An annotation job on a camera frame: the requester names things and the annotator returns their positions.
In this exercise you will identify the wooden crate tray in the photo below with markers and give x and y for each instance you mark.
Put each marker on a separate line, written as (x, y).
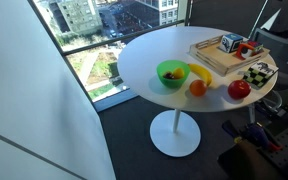
(210, 53)

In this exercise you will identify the dark plum in bowl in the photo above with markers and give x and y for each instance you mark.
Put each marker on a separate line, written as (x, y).
(168, 75)

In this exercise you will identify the green plastic bowl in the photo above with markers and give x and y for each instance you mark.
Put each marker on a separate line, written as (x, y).
(171, 65)

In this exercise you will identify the yellow lemon in bowl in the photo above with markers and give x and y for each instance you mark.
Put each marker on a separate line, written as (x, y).
(178, 73)

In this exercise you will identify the orange fruit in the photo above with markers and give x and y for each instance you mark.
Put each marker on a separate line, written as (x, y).
(198, 88)

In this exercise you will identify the yellow banana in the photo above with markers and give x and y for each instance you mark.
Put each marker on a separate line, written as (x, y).
(202, 72)

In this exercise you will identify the red apple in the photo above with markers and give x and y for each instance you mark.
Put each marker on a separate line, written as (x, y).
(239, 89)

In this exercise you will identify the blue black white cube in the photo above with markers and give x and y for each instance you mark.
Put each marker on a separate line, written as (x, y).
(230, 42)

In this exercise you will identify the blue clamp with red tips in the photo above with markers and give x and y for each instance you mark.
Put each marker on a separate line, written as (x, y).
(254, 133)

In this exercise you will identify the brown box corner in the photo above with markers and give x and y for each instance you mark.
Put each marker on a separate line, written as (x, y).
(243, 162)

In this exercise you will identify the grey office chair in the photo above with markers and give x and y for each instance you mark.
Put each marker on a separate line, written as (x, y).
(278, 47)

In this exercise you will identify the white round pedestal table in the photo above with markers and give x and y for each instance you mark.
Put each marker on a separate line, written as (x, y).
(174, 132)

